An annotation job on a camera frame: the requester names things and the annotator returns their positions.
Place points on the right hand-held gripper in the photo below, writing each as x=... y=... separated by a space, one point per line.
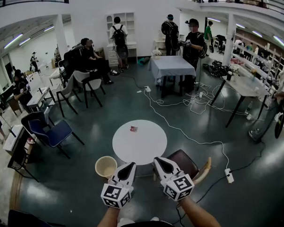
x=179 y=186

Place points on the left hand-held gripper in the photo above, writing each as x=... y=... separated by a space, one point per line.
x=115 y=194

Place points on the beige wastebasket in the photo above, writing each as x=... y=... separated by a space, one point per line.
x=105 y=167

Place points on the small red packet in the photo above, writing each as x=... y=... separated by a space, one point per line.
x=134 y=129

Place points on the person's left forearm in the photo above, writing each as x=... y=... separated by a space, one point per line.
x=106 y=222

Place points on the person's right forearm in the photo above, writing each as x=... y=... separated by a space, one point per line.
x=198 y=214

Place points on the dark red wooden chair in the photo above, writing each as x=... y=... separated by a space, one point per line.
x=184 y=164

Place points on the round white table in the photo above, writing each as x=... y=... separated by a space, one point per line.
x=138 y=141

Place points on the person's left white shoe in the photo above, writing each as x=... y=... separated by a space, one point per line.
x=124 y=222

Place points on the person's white shoe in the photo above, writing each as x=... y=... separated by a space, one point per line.
x=124 y=222
x=154 y=218

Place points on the person's right white shoe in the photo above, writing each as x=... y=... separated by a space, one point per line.
x=154 y=218

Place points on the blue padded chair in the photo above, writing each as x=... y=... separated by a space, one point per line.
x=56 y=134

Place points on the grey chair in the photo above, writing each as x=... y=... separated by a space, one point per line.
x=90 y=83
x=66 y=92

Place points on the table with grey tablecloth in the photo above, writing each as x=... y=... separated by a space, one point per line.
x=170 y=67

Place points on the clear water bottle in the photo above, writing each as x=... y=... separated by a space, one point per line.
x=249 y=107

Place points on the black mesh chair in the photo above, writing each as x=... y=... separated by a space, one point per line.
x=17 y=160

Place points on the dark blue chair with emblem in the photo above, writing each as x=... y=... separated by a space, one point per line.
x=27 y=226

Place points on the teal rolled mat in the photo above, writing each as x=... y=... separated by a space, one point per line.
x=143 y=61

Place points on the black padded chair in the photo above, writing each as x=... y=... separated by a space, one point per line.
x=31 y=117

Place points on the pile of black equipment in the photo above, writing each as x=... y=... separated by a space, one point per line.
x=215 y=67

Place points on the black-legged marble table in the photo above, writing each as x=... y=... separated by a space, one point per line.
x=246 y=86

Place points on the white flower bouquet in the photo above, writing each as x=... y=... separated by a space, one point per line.
x=156 y=53

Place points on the flowers in dark vase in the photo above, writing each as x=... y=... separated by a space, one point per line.
x=233 y=70

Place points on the white desk with faucet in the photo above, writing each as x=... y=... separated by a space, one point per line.
x=39 y=94

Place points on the white cardboard box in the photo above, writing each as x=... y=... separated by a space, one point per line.
x=11 y=138

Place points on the small white side table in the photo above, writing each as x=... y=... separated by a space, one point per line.
x=54 y=75

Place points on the white vanity table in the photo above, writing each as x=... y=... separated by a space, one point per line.
x=160 y=45

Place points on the black office chair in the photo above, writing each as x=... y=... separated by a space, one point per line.
x=220 y=42
x=68 y=59

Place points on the white wooden rack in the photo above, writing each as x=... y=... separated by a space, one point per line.
x=254 y=56

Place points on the white shelf cabinet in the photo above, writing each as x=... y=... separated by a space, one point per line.
x=131 y=24

